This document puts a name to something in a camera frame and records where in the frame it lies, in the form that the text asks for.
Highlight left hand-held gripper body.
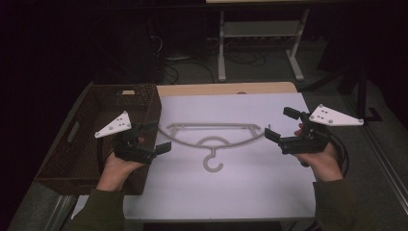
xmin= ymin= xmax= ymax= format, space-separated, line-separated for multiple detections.
xmin=94 ymin=111 xmax=158 ymax=166

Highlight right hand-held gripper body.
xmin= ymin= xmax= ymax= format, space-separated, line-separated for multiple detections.
xmin=278 ymin=103 xmax=365 ymax=156

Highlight brown wicker basket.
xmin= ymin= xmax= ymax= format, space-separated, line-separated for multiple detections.
xmin=33 ymin=83 xmax=163 ymax=196

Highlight grey plastic clothes hanger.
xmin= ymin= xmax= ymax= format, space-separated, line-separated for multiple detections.
xmin=157 ymin=122 xmax=272 ymax=173

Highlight person's left hand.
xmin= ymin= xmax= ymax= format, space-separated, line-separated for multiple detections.
xmin=95 ymin=136 xmax=146 ymax=193

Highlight person's right hand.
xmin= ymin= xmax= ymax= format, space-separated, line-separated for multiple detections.
xmin=293 ymin=123 xmax=344 ymax=183

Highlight black metal stand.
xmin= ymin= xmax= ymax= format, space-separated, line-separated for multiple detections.
xmin=306 ymin=62 xmax=383 ymax=123

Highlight white power strip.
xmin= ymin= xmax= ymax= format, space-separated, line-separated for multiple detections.
xmin=166 ymin=55 xmax=194 ymax=63

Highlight white table sheet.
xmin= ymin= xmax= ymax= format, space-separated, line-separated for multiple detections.
xmin=122 ymin=91 xmax=318 ymax=221

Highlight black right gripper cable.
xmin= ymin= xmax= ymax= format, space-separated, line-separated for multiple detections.
xmin=329 ymin=134 xmax=350 ymax=179

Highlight black floor cables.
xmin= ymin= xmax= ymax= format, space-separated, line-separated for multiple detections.
xmin=149 ymin=34 xmax=268 ymax=85

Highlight aluminium rail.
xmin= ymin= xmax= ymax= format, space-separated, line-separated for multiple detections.
xmin=360 ymin=126 xmax=408 ymax=208
xmin=43 ymin=193 xmax=79 ymax=231

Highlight white metal desk frame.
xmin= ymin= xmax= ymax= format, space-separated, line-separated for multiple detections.
xmin=217 ymin=9 xmax=311 ymax=83

